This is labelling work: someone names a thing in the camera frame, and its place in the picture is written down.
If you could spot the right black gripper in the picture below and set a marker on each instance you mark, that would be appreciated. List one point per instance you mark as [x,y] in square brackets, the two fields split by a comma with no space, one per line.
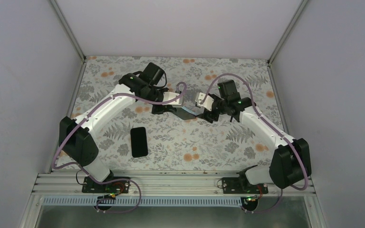
[208,116]

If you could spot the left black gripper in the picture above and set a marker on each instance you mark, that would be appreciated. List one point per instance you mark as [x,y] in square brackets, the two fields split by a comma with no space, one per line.
[168,108]

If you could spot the light blue phone case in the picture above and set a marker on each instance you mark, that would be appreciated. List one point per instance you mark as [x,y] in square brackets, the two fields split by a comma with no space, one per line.
[188,110]

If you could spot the black phone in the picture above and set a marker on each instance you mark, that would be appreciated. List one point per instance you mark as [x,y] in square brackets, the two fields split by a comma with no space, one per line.
[139,146]

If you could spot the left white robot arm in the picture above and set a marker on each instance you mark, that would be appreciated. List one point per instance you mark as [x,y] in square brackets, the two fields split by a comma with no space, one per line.
[77,135]

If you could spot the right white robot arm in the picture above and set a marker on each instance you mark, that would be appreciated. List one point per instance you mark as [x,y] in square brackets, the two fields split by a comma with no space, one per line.
[290,163]

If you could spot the floral patterned table mat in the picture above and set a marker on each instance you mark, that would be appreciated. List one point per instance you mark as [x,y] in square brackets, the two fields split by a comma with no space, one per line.
[173,143]

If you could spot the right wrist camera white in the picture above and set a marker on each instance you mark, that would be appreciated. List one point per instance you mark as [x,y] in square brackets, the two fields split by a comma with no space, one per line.
[203,100]

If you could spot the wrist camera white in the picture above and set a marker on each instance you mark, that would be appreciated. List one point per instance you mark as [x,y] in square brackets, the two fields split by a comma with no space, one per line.
[203,100]
[173,99]

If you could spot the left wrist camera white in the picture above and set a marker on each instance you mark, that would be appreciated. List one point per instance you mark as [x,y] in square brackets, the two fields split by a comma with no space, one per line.
[173,99]

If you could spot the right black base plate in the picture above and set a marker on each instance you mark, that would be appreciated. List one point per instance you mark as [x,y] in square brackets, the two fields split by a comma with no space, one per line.
[234,185]

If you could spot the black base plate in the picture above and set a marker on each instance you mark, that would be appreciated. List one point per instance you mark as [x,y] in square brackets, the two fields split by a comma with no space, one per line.
[121,185]
[234,185]

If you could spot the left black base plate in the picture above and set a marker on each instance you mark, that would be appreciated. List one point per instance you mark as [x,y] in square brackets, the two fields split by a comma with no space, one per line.
[121,185]

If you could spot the aluminium rail base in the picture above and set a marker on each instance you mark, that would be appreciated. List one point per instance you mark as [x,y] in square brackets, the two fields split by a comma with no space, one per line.
[157,188]

